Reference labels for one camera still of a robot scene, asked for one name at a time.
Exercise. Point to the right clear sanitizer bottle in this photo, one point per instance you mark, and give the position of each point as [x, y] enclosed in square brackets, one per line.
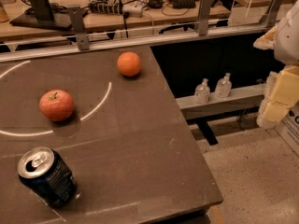
[224, 86]

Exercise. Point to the black monitor stand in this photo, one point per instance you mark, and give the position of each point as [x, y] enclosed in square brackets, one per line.
[43, 17]

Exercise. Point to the middle metal rail bracket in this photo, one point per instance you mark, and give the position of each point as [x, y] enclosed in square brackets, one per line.
[203, 16]

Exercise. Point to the left metal rail bracket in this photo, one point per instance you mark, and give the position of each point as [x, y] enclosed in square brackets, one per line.
[78, 25]

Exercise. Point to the clear sanitizer bottle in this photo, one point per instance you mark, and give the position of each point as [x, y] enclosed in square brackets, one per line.
[224, 86]
[202, 92]

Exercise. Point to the red apple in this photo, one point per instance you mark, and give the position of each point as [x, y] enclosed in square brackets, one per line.
[57, 105]

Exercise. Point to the right metal rail bracket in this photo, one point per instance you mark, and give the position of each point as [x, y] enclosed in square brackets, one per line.
[269, 18]

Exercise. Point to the white cardboard box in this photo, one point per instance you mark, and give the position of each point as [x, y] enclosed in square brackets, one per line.
[288, 129]

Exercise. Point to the metal rail bracket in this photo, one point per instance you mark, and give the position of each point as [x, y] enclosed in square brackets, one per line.
[203, 16]
[269, 18]
[78, 25]

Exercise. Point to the power strip with plugs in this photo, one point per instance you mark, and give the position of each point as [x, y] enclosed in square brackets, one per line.
[115, 9]

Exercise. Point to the left clear sanitizer bottle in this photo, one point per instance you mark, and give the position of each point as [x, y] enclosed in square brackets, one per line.
[202, 92]

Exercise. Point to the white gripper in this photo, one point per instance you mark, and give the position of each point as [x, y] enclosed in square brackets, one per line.
[288, 37]

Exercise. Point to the grey metal shelf beam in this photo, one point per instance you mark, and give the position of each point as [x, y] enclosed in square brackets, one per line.
[239, 98]

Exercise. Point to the long metal rail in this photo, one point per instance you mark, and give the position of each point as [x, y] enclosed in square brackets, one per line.
[133, 42]

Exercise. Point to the dark blue soda can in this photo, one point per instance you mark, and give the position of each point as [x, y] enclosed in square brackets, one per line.
[44, 172]

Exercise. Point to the orange fruit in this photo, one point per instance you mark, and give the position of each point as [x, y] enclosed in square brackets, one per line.
[129, 64]

